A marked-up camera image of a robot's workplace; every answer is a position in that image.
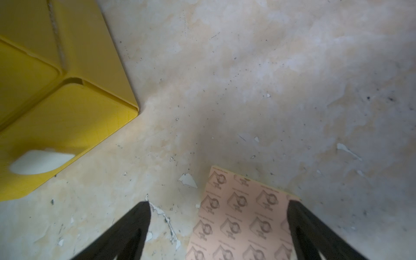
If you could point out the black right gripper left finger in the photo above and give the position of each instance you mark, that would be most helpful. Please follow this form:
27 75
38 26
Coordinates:
124 240

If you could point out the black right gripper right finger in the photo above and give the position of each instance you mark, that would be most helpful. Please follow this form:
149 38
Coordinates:
313 239

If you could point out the orange patterned sticky note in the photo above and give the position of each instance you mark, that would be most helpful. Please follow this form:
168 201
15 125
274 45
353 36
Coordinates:
240 219

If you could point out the yellow drawer cabinet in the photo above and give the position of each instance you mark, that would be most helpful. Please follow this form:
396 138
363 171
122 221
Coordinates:
63 89

